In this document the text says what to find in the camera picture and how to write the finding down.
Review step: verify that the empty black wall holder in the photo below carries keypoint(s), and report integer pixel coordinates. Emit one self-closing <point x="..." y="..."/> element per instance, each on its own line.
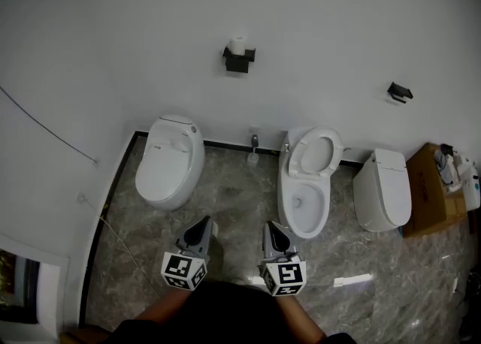
<point x="399" y="91"/>

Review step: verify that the person's dark clothing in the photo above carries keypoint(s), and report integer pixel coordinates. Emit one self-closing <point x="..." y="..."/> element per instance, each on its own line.
<point x="233" y="316"/>

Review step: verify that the white toilet with open lid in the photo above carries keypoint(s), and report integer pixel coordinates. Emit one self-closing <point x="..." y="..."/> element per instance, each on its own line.
<point x="304" y="203"/>

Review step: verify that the white toilet paper roll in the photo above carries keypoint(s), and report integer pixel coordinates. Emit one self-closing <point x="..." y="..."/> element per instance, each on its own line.
<point x="238" y="44"/>

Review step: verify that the brown cardboard box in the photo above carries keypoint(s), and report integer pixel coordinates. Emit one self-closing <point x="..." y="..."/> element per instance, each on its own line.
<point x="426" y="192"/>

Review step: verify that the dark framed window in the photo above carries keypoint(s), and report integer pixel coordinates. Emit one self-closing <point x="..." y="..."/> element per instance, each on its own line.
<point x="17" y="286"/>

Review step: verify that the white boxy smart toilet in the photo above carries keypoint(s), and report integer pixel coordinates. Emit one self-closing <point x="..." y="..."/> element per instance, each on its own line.
<point x="387" y="192"/>

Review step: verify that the person's left forearm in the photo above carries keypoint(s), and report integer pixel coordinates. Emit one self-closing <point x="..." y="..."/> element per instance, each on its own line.
<point x="165" y="306"/>

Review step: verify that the person's right forearm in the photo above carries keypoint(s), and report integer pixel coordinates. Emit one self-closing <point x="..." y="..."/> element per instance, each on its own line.
<point x="300" y="316"/>

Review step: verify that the toilet brush with holder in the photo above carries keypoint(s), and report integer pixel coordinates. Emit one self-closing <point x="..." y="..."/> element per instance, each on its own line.
<point x="255" y="141"/>

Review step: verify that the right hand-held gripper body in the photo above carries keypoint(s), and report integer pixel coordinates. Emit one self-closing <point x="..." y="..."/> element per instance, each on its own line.
<point x="285" y="275"/>

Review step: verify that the black toilet paper holder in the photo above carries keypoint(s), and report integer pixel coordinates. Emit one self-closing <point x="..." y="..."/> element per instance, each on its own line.
<point x="236" y="63"/>

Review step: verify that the white toilet with closed lid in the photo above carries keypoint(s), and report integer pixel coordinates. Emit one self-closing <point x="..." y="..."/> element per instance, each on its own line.
<point x="165" y="173"/>

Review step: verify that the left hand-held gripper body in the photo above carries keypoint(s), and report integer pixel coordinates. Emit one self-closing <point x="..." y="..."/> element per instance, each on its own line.
<point x="184" y="267"/>

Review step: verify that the pile of white packaged parts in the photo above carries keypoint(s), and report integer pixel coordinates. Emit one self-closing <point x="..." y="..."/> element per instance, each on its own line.
<point x="467" y="181"/>

